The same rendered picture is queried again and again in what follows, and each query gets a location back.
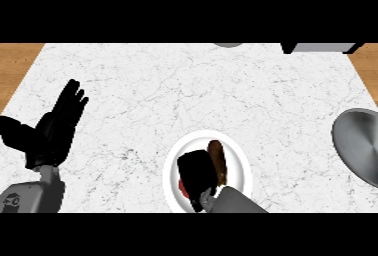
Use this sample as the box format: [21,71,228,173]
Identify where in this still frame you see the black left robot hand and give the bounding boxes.
[0,78,92,170]

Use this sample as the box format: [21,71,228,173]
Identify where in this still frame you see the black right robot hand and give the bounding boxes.
[176,149,221,213]

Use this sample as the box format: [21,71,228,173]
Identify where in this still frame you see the red bell pepper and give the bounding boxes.
[178,179,193,199]

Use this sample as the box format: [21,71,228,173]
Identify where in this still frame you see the white round plate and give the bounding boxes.
[162,129,255,214]

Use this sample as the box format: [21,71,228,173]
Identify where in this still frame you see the grey metal pan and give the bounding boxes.
[331,107,378,188]

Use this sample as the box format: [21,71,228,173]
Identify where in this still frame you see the brown oblong vegetable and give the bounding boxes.
[206,139,230,188]

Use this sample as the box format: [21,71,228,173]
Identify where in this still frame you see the grey round object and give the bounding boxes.
[213,42,246,49]

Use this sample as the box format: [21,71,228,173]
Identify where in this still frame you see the grey box appliance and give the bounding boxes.
[281,42,367,55]

